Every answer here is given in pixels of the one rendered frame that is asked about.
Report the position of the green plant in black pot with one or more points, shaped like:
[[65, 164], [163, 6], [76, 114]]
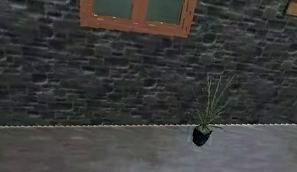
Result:
[[201, 135]]

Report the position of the orange framed window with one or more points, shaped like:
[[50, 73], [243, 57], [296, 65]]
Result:
[[140, 1]]

